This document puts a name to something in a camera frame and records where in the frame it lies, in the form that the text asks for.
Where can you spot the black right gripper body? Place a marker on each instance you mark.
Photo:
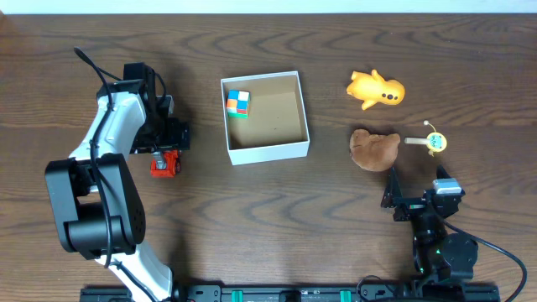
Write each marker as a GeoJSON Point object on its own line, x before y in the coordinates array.
{"type": "Point", "coordinates": [411, 208]}

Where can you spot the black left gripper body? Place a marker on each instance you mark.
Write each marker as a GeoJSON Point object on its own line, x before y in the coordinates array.
{"type": "Point", "coordinates": [166, 148]}

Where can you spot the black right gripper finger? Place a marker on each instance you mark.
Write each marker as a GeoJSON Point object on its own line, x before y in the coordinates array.
{"type": "Point", "coordinates": [392, 193]}
{"type": "Point", "coordinates": [441, 173]}

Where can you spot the red toy truck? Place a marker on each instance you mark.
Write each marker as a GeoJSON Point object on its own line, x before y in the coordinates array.
{"type": "Point", "coordinates": [166, 164]}

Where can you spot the multicolour puzzle cube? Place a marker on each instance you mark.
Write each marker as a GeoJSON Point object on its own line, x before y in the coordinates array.
{"type": "Point", "coordinates": [237, 104]}

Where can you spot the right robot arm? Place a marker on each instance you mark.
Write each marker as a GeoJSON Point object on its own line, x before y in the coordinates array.
{"type": "Point", "coordinates": [438, 255]}

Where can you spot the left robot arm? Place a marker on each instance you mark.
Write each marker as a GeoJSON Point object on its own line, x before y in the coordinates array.
{"type": "Point", "coordinates": [96, 206]}

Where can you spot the brown plush toy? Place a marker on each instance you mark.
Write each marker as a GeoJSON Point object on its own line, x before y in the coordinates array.
{"type": "Point", "coordinates": [373, 152]}

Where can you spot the orange rubber animal toy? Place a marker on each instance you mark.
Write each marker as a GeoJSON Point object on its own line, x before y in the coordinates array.
{"type": "Point", "coordinates": [372, 89]}

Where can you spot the white cardboard box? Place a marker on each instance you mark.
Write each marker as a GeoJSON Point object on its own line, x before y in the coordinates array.
{"type": "Point", "coordinates": [276, 127]}

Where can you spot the black mounting rail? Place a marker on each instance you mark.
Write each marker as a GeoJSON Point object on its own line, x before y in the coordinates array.
{"type": "Point", "coordinates": [369, 291]}

